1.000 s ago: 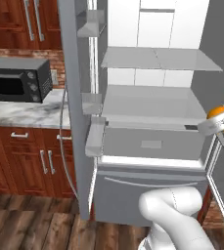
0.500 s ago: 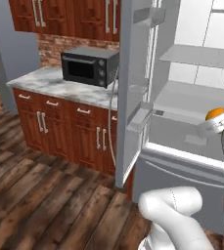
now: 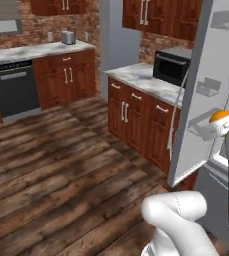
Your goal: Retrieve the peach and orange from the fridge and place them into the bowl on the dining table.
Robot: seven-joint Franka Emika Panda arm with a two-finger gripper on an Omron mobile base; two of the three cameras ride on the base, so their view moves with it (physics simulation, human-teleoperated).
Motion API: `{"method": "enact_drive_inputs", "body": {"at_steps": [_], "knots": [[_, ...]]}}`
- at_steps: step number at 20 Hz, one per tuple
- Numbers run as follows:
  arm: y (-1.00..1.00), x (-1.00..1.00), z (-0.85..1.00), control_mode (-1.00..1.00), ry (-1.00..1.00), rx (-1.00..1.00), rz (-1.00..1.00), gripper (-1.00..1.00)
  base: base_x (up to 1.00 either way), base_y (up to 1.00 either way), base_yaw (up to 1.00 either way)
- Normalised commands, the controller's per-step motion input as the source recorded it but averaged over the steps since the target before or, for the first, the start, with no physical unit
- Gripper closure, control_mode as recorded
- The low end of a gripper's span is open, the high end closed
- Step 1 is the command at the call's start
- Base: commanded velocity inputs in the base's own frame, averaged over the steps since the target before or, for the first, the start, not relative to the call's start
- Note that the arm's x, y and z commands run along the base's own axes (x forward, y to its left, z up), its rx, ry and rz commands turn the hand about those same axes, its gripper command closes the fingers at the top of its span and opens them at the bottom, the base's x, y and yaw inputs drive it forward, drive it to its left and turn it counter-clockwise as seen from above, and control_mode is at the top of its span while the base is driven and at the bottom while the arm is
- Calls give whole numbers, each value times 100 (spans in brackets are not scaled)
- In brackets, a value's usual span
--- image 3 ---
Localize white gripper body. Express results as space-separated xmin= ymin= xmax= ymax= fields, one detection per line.
xmin=203 ymin=112 xmax=229 ymax=142

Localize black dishwasher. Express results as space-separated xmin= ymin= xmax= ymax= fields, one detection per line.
xmin=0 ymin=59 xmax=42 ymax=123

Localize grey extractor hood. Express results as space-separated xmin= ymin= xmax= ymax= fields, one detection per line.
xmin=0 ymin=0 xmax=24 ymax=37

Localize grey fridge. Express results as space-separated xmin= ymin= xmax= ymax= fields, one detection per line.
xmin=194 ymin=139 xmax=229 ymax=248

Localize brown base cupboards white handles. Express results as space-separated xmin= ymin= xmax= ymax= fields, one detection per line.
xmin=106 ymin=76 xmax=199 ymax=192
xmin=32 ymin=48 xmax=98 ymax=111

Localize brown wall cupboards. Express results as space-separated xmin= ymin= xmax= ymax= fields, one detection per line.
xmin=29 ymin=0 xmax=87 ymax=17
xmin=121 ymin=0 xmax=204 ymax=43

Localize silver toaster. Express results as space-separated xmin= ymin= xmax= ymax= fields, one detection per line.
xmin=60 ymin=30 xmax=77 ymax=46

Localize black microwave oven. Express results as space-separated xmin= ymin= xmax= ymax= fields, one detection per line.
xmin=152 ymin=46 xmax=193 ymax=89

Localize white fridge door handle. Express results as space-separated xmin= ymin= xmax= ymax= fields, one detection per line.
xmin=166 ymin=67 xmax=191 ymax=162

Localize grey fridge door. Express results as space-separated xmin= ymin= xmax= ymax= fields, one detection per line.
xmin=167 ymin=0 xmax=229 ymax=188

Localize orange fruit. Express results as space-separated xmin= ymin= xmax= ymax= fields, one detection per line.
xmin=208 ymin=109 xmax=229 ymax=124

